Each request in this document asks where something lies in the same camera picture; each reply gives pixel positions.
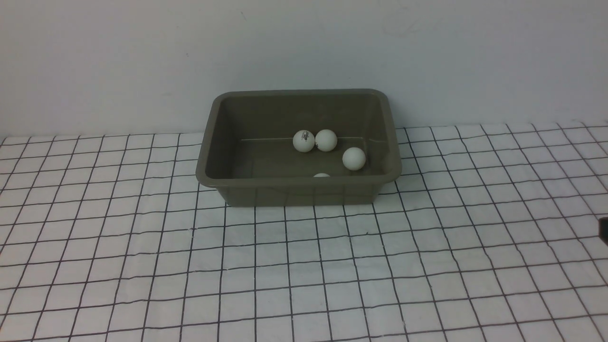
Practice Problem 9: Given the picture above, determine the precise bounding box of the olive green plastic bin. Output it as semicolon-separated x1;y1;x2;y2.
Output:
196;89;402;207

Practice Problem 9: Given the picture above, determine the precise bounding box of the white checkered tablecloth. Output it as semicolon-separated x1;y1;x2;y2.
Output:
0;122;608;342

